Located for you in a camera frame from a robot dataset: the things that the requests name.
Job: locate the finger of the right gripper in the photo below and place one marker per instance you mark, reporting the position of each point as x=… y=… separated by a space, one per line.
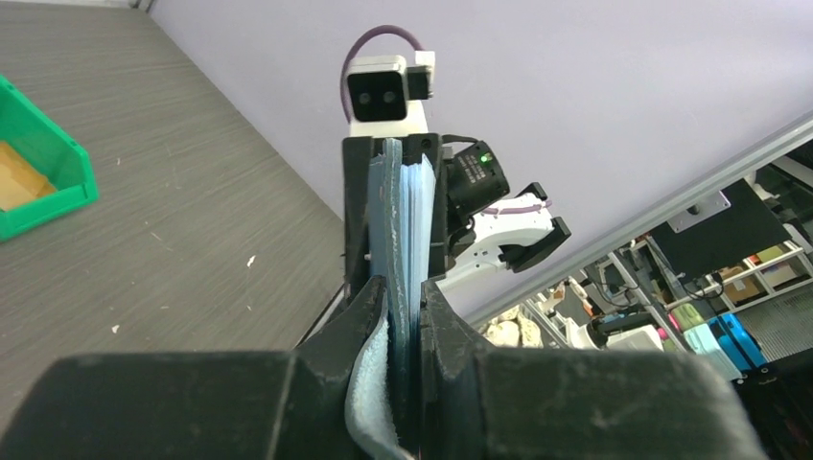
x=433 y=147
x=356 y=155

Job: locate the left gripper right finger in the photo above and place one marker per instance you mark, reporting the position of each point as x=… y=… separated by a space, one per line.
x=487 y=402

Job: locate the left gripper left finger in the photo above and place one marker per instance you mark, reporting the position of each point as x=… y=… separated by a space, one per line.
x=219 y=405

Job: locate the blue card holder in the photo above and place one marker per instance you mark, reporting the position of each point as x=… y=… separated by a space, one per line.
x=384 y=385

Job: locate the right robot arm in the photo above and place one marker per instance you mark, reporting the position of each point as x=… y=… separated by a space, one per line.
x=477 y=227

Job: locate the gold cards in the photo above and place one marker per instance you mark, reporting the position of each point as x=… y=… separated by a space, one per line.
x=21 y=183

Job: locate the green plastic bin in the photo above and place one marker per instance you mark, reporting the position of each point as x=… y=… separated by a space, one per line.
x=45 y=173

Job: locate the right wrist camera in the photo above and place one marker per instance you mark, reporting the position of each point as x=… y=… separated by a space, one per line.
x=386 y=95

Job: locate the metal frame beam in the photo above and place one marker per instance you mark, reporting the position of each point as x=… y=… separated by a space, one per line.
x=483 y=303

